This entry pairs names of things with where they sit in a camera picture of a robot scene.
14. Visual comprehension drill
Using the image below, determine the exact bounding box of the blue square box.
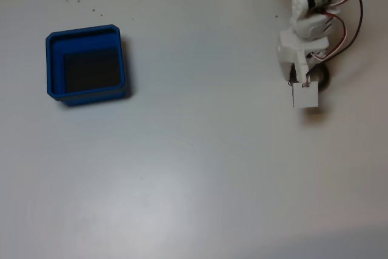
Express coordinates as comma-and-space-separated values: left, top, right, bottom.
45, 24, 127, 107

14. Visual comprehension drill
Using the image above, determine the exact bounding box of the black tape roll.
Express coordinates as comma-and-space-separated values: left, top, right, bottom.
287, 63, 331, 90

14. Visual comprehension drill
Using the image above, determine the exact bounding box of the red white cable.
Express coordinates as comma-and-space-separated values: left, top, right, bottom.
312, 10, 349, 59

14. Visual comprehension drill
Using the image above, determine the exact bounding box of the black cable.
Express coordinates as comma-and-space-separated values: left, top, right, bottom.
329, 0, 364, 60

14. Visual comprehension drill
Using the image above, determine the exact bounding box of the white square camera box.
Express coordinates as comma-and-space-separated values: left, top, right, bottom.
292, 81, 321, 109

